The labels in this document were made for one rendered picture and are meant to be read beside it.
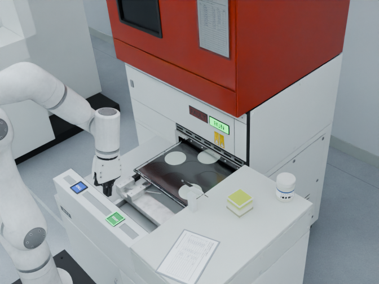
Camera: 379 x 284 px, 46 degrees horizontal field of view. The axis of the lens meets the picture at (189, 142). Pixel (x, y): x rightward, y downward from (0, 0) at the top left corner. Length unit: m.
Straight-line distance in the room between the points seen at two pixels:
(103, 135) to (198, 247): 0.51
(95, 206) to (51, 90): 0.69
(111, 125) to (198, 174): 0.64
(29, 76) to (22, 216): 0.41
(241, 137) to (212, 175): 0.23
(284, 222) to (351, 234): 1.36
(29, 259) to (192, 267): 0.53
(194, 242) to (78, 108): 0.63
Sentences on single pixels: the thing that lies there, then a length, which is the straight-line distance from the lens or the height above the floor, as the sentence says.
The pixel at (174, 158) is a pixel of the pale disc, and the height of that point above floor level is 0.90.
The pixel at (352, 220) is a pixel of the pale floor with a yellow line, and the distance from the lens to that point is 3.13.
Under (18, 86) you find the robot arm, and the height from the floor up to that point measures 1.66.
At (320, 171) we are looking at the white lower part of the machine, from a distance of 2.64.
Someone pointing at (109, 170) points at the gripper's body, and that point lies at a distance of 1.59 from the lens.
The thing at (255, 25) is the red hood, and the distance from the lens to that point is 1.66.
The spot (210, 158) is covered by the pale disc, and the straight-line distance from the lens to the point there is 2.09.
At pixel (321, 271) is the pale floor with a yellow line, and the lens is 2.82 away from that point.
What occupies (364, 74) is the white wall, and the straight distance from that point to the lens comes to 3.27.
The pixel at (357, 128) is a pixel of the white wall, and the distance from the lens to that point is 3.48.
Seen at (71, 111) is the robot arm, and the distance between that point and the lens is 1.37.
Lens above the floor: 2.22
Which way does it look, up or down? 37 degrees down
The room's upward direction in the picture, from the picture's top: 5 degrees counter-clockwise
